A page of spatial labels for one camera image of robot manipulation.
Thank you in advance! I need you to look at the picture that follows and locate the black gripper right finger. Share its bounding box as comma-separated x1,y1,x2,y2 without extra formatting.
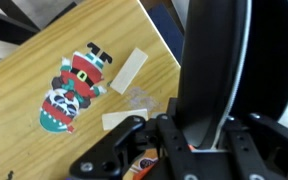
224,112,288,180

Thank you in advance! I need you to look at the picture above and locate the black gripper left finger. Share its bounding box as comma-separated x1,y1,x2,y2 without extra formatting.
68,114,193,180

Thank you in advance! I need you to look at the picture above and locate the plain wooden block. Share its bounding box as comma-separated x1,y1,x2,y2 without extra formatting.
102,108,149,131
109,47,149,96

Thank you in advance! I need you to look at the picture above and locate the orange cartoon sticker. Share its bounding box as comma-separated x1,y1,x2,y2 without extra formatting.
122,148,160,180

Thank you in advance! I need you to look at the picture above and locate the wooden square table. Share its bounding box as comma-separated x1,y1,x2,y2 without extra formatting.
0,0,182,180

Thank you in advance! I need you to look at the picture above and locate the dark floor rug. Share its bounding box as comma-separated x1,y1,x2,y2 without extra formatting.
146,2,186,65

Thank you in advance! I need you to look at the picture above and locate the black metal frame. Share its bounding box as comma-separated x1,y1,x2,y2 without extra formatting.
0,0,78,46

